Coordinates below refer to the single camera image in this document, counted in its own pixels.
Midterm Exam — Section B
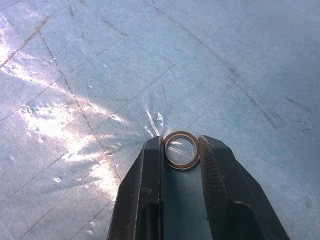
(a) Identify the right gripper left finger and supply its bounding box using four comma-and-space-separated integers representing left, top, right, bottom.
106, 135, 165, 240

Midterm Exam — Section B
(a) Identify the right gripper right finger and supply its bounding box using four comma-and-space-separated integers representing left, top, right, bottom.
198, 134, 291, 240

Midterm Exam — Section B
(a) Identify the small metal bearing ring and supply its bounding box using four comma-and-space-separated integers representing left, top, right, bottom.
163, 130, 200, 173

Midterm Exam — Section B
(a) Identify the blue plastic table cover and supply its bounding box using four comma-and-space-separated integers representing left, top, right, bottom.
0, 0, 320, 240

